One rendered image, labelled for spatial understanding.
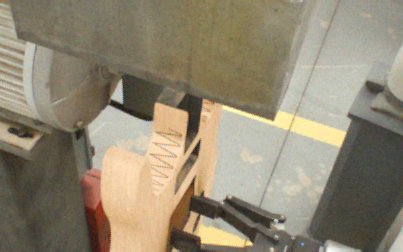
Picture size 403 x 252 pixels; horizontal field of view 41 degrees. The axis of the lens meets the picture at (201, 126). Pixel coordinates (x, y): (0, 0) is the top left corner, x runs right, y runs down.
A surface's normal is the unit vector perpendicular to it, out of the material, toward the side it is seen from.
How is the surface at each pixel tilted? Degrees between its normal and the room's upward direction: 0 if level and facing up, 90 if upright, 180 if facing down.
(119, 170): 63
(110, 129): 0
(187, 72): 90
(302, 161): 0
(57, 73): 78
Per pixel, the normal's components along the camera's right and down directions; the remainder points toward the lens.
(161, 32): -0.36, 0.67
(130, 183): -0.32, 0.36
